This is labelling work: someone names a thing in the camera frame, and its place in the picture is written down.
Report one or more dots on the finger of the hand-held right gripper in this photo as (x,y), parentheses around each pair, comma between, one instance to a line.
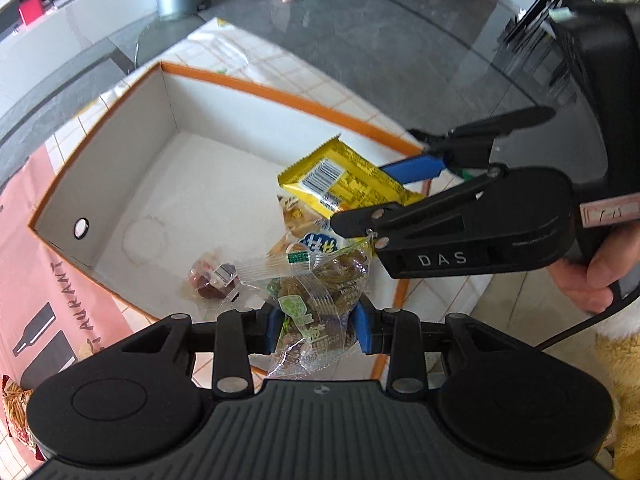
(415,166)
(360,219)

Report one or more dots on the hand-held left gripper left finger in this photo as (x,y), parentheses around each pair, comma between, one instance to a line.
(273,331)

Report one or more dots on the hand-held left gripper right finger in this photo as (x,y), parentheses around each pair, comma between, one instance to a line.
(362,331)

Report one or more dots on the yellow snack packet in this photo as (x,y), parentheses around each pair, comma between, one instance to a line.
(350,180)

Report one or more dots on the clear packet of brown snacks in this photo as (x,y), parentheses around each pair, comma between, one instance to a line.
(312,305)

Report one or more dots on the orange cardboard box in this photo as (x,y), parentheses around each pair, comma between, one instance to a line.
(175,185)

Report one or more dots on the person's right hand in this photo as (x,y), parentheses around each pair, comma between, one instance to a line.
(585,285)

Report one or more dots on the yellow-white packet with blue print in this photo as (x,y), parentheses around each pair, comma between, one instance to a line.
(300,227)

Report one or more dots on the small clear packet red candy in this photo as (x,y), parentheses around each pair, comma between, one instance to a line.
(207,284)

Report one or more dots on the black metal chair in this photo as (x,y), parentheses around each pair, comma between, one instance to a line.
(537,30)

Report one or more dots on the pink checked printed tablecloth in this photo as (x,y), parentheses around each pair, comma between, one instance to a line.
(50,285)

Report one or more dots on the yellow plush toy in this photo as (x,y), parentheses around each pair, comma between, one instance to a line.
(622,370)

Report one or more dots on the white marble bench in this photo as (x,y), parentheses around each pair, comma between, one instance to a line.
(75,25)

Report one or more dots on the red box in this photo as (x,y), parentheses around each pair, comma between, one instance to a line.
(31,10)

